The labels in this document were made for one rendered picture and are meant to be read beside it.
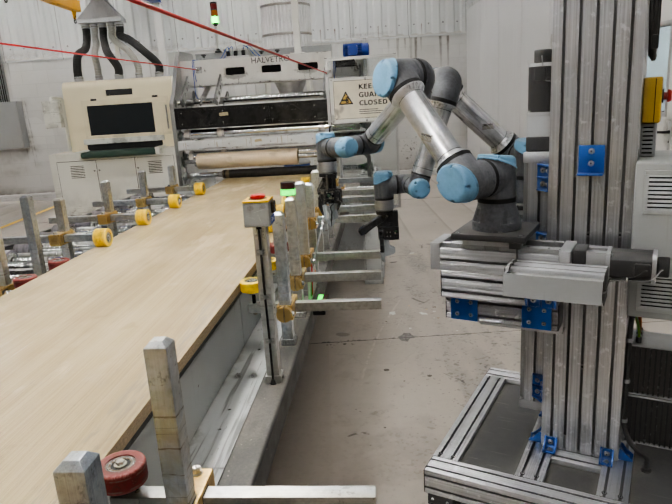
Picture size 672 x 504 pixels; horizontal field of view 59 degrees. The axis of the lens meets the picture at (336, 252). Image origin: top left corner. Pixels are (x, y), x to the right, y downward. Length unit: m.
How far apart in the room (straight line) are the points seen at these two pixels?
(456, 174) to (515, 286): 0.36
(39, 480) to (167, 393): 0.29
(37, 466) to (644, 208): 1.64
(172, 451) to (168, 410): 0.07
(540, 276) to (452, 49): 9.57
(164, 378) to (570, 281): 1.17
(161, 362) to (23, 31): 11.38
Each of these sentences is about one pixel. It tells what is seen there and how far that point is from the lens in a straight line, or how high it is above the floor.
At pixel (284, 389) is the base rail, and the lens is 1.68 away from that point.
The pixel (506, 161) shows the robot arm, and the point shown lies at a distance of 1.85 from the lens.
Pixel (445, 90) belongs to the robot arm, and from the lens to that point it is 2.22.
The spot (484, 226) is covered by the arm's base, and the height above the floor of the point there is 1.06.
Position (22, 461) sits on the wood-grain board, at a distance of 1.19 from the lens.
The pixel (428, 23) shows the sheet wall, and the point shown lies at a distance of 11.16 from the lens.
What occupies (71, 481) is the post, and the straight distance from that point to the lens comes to 0.72.
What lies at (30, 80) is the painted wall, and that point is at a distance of 12.07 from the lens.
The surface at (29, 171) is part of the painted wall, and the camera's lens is 12.22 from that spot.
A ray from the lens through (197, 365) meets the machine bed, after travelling 1.71.
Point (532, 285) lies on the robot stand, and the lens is 1.76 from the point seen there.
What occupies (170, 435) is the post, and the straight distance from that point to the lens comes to 0.96.
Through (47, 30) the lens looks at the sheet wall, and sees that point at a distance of 11.98.
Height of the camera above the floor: 1.46
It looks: 14 degrees down
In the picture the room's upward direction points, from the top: 4 degrees counter-clockwise
